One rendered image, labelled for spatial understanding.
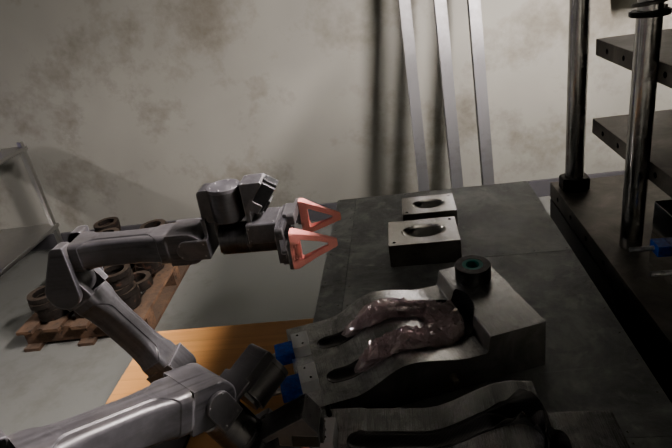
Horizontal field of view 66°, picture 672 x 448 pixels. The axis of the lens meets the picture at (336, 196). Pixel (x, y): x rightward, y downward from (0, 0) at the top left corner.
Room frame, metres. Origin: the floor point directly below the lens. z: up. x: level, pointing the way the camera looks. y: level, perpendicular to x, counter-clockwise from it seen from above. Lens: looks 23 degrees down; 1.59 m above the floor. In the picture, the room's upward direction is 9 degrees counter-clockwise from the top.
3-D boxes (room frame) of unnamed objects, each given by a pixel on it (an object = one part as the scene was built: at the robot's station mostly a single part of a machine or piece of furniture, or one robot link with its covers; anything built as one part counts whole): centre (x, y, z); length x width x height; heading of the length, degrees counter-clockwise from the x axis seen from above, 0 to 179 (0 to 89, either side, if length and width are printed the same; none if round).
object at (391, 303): (0.90, -0.10, 0.90); 0.26 x 0.18 x 0.08; 98
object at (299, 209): (0.83, 0.05, 1.20); 0.09 x 0.07 x 0.07; 83
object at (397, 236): (1.34, -0.23, 0.83); 0.20 x 0.15 x 0.07; 81
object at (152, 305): (2.81, 1.38, 0.20); 1.07 x 0.74 x 0.39; 172
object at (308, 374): (0.81, 0.16, 0.85); 0.13 x 0.05 x 0.05; 98
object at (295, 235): (0.76, 0.05, 1.20); 0.09 x 0.07 x 0.07; 83
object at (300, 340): (0.91, 0.18, 0.85); 0.13 x 0.05 x 0.05; 98
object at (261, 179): (0.80, 0.12, 1.25); 0.07 x 0.06 x 0.11; 173
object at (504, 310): (0.91, -0.10, 0.85); 0.50 x 0.26 x 0.11; 98
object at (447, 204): (1.53, -0.29, 0.83); 0.17 x 0.13 x 0.06; 81
